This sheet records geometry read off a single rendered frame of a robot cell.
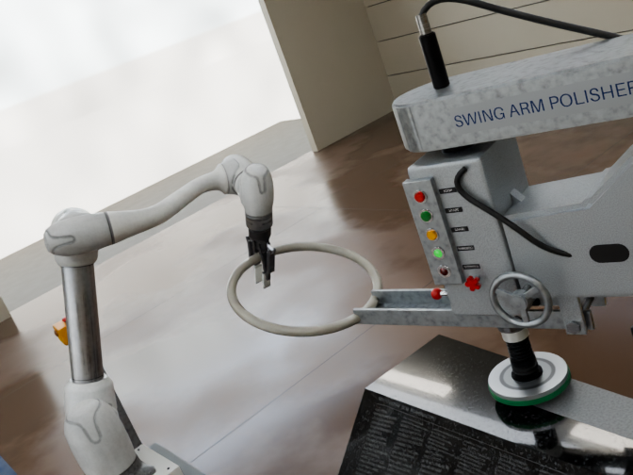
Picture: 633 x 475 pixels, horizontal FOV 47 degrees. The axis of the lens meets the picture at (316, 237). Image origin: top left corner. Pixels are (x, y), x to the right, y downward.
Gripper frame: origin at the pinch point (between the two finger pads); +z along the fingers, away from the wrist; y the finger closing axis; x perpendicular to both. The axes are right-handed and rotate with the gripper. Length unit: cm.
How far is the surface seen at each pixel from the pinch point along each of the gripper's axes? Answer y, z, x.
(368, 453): 62, 29, -10
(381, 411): 59, 19, -2
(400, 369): 52, 16, 14
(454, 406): 80, 6, 5
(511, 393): 94, -6, 9
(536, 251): 95, -52, 8
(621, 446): 125, -13, 7
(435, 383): 68, 10, 12
